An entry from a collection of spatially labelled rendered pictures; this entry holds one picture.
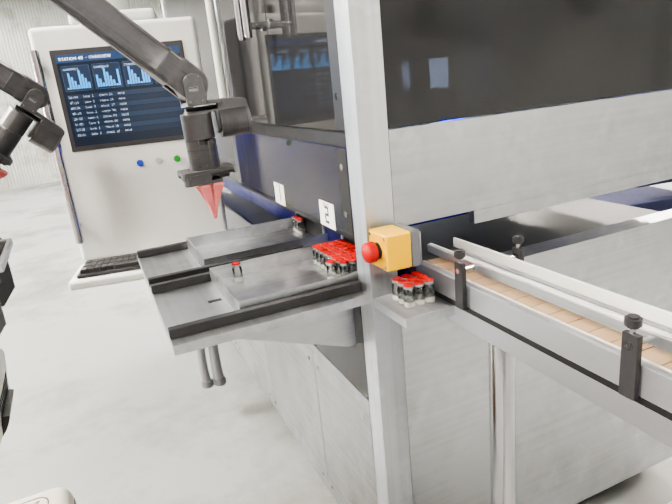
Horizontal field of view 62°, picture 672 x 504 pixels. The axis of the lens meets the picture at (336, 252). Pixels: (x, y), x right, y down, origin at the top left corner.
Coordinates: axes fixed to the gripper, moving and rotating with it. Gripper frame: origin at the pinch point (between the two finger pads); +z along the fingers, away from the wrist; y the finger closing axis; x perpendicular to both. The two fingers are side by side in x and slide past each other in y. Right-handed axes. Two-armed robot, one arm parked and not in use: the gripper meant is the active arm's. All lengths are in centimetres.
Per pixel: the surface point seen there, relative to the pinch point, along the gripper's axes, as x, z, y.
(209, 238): 53, 19, 7
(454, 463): -14, 70, 44
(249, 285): 10.1, 20.4, 6.6
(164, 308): 8.8, 20.1, -12.7
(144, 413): 123, 109, -24
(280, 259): 19.1, 19.1, 17.5
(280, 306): -8.7, 19.2, 8.0
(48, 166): 1050, 88, -96
